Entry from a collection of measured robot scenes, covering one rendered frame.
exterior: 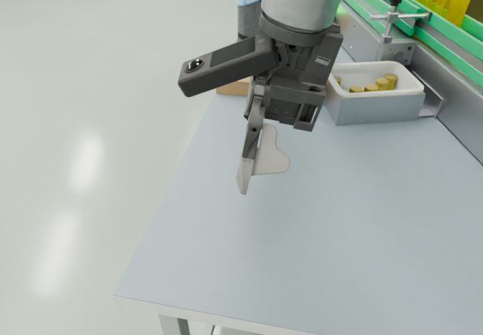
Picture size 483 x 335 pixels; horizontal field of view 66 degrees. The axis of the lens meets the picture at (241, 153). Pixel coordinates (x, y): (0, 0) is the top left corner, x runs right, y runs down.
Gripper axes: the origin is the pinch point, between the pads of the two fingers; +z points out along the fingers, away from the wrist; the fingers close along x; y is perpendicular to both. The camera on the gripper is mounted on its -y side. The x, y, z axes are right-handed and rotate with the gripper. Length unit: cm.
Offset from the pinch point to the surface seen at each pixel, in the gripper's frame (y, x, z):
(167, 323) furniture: -6.9, -8.9, 38.2
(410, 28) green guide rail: 45, 68, 3
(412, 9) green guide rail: 44, 71, -2
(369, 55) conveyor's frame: 37, 69, 13
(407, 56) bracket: 45, 63, 9
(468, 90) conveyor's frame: 51, 39, 3
